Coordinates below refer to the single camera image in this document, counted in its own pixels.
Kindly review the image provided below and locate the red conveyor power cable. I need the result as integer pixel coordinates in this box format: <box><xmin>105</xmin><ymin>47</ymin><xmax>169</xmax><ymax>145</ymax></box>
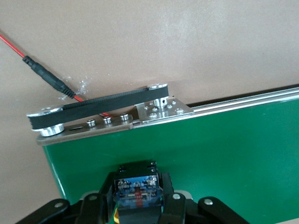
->
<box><xmin>0</xmin><ymin>34</ymin><xmax>110</xmax><ymax>117</ymax></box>

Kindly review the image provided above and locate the green conveyor belt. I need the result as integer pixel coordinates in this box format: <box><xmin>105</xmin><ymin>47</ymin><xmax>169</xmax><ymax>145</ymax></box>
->
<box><xmin>25</xmin><ymin>83</ymin><xmax>299</xmax><ymax>224</ymax></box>

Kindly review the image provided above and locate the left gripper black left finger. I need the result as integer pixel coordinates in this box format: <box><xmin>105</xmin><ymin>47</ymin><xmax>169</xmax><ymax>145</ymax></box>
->
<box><xmin>14</xmin><ymin>171</ymin><xmax>115</xmax><ymax>224</ymax></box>

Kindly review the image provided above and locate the green-capped push button switch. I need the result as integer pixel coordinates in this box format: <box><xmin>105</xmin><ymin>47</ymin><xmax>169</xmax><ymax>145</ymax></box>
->
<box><xmin>112</xmin><ymin>161</ymin><xmax>164</xmax><ymax>224</ymax></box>

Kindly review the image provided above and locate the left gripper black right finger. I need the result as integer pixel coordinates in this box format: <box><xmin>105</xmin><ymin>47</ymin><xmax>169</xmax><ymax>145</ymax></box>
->
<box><xmin>158</xmin><ymin>172</ymin><xmax>250</xmax><ymax>224</ymax></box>

